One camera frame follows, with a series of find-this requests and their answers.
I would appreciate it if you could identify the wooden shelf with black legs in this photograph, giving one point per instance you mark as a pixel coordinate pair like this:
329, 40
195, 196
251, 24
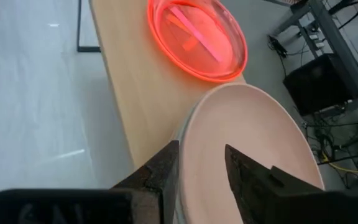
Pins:
129, 77

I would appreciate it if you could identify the pink translucent plastic plate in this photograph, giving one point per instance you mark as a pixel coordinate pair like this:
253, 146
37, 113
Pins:
197, 34

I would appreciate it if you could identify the black floor box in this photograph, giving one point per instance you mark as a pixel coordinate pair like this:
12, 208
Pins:
319, 84

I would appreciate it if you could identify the grey-green matte plate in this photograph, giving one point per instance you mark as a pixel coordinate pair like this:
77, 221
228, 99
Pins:
180, 129

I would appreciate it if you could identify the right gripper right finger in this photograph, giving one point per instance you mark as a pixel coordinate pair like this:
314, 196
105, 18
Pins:
259, 193

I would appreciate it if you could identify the pink matte plate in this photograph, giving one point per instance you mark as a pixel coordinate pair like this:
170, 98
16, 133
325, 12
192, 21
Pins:
244, 124

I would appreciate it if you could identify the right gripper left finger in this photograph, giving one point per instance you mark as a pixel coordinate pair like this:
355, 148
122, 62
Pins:
157, 186

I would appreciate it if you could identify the orange translucent plastic plate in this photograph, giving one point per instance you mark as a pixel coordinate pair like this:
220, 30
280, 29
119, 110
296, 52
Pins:
179, 59

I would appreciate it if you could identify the grey metal table frame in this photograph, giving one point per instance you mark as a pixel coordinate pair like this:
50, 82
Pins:
337, 43

